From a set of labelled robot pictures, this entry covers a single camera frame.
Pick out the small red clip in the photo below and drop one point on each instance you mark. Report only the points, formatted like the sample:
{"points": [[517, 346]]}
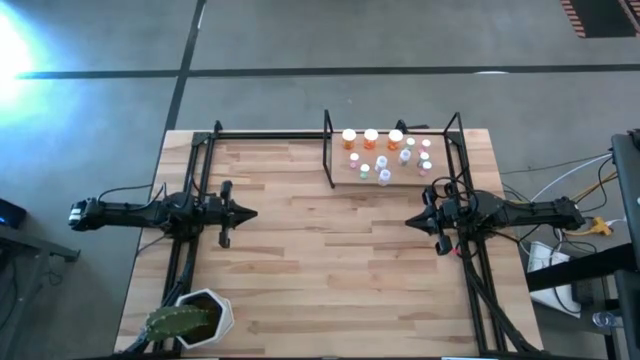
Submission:
{"points": [[455, 251]]}

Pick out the clear wide pill bottle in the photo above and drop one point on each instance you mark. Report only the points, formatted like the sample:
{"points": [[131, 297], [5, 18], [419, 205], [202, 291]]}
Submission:
{"points": [[381, 161], [385, 175], [405, 155]]}

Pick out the white hexagonal plant pot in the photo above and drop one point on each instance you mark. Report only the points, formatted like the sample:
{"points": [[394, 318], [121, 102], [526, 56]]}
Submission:
{"points": [[226, 320]]}

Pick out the wooden shelf black metal frame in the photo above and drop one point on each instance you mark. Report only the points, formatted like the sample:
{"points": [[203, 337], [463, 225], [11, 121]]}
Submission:
{"points": [[405, 179]]}

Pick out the black device blue light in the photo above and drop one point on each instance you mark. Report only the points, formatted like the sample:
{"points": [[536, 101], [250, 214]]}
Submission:
{"points": [[10, 215]]}

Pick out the black metal table frame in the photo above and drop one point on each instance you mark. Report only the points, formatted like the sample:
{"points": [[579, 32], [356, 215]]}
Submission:
{"points": [[270, 135]]}

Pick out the pink slim pill bottle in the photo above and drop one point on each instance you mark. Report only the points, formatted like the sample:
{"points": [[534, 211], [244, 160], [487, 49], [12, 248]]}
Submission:
{"points": [[427, 165], [354, 157], [426, 143]]}

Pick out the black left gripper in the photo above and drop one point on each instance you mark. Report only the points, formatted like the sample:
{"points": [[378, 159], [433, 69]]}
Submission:
{"points": [[215, 212]]}

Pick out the green tinted slim pill bottle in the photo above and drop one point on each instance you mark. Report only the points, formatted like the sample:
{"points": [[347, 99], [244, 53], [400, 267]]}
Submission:
{"points": [[410, 142], [365, 168], [424, 156]]}

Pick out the black metal stand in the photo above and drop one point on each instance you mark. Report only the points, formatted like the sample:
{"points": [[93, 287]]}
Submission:
{"points": [[40, 247]]}

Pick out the orange pill bottle white cap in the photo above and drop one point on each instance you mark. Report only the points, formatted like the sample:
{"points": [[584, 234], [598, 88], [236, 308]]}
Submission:
{"points": [[395, 135], [349, 134], [370, 134]]}

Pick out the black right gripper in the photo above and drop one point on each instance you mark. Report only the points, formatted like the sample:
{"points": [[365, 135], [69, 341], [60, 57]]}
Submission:
{"points": [[450, 217]]}

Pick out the black floor mat striped edge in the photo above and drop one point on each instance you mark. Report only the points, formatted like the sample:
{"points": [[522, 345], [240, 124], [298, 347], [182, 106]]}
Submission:
{"points": [[600, 17]]}

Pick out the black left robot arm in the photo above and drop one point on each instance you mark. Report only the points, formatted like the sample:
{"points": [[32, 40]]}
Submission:
{"points": [[130, 215]]}

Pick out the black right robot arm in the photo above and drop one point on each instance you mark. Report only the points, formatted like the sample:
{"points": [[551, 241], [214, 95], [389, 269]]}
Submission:
{"points": [[525, 215]]}

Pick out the white power strip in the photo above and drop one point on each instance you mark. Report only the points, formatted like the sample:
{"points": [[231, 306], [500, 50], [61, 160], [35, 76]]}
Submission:
{"points": [[542, 252]]}

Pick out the green cactus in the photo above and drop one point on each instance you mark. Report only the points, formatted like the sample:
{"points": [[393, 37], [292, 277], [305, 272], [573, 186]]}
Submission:
{"points": [[175, 322]]}

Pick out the clear plastic water bottle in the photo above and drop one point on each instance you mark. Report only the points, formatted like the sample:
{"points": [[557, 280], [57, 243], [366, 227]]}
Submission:
{"points": [[605, 319]]}

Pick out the black desk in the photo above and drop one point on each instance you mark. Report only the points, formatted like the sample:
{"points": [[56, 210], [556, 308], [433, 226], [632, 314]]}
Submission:
{"points": [[627, 200]]}

